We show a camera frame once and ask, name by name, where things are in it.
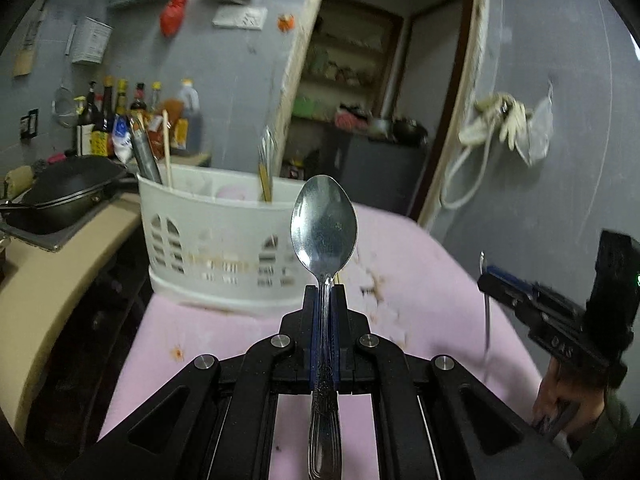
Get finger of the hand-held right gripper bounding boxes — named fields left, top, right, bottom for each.
left=487, top=266, right=538, bottom=293
left=477, top=274, right=538, bottom=313

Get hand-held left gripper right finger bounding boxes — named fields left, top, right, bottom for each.
left=331, top=284, right=586, bottom=480

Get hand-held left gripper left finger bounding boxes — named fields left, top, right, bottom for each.
left=65, top=285, right=319, bottom=480

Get steel spoon with patterned handle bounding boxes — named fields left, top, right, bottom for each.
left=291, top=175, right=358, bottom=480

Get white plastic utensil basket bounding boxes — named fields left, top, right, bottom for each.
left=136, top=162, right=313, bottom=318

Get gold handled spoon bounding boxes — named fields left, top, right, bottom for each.
left=257, top=127, right=276, bottom=204

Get person's right forearm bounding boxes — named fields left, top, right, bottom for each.
left=550, top=390, right=633, bottom=480

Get person's right hand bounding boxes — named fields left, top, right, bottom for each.
left=532, top=357, right=608, bottom=443

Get pink cloth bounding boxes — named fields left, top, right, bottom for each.
left=97, top=202, right=546, bottom=480

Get grey cabinet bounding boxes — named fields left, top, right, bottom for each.
left=320, top=130, right=426, bottom=216

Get clear plastic bag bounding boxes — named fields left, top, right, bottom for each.
left=517, top=82, right=555, bottom=166

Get white rubber gloves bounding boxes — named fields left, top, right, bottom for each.
left=459, top=92, right=528, bottom=151

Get black pot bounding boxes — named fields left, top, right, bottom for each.
left=370, top=115, right=428, bottom=146

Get pink container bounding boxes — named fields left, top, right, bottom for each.
left=335, top=110, right=368, bottom=133

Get wooden chopstick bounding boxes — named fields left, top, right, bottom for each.
left=161, top=109, right=174, bottom=187

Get orange packet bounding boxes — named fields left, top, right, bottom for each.
left=162, top=99, right=187, bottom=151

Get beige kitchen counter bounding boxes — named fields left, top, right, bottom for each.
left=0, top=192, right=143, bottom=441

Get wooden shelf unit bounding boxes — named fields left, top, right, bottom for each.
left=295, top=0, right=406, bottom=121

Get white and blue bag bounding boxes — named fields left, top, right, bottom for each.
left=112, top=114, right=135, bottom=163

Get metal stove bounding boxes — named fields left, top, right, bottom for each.
left=0, top=200, right=101, bottom=253

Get black wok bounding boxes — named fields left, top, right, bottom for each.
left=0, top=155, right=138, bottom=236

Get row of sauce bottles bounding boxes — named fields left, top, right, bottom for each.
left=74, top=76, right=205, bottom=158

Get white power outlet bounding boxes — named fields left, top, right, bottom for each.
left=212, top=6, right=268, bottom=31

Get beige rolled cloth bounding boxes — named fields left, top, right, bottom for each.
left=4, top=166, right=37, bottom=197

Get metal mesh strainer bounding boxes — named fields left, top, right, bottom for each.
left=51, top=85, right=81, bottom=128

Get red plastic bag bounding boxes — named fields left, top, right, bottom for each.
left=160, top=0, right=191, bottom=37

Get white hose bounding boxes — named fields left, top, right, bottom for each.
left=440, top=130, right=493, bottom=210

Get grey handled utensil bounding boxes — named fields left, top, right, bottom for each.
left=129, top=114, right=164, bottom=185

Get wooden door frame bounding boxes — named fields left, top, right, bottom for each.
left=272, top=0, right=488, bottom=228

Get black wall switch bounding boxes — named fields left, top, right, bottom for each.
left=20, top=109, right=40, bottom=140

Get grey wall mounted box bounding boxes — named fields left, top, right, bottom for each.
left=67, top=16, right=113, bottom=65

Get wooden wall hanging board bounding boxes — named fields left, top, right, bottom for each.
left=12, top=20, right=41, bottom=77

